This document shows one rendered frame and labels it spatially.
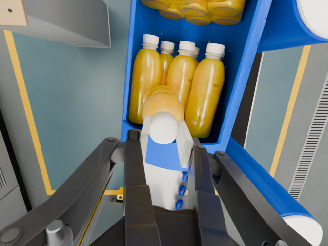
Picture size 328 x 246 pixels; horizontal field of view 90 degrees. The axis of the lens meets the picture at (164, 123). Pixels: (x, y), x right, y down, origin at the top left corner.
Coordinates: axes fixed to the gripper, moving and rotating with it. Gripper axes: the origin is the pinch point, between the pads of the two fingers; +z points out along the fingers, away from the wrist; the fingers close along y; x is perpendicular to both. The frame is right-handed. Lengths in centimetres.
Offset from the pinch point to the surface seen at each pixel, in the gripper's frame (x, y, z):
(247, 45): 13.6, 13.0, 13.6
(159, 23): 19.1, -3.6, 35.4
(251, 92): 0, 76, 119
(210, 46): 13.7, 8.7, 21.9
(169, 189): -42, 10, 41
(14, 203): -142, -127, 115
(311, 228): -45, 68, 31
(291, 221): -42, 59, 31
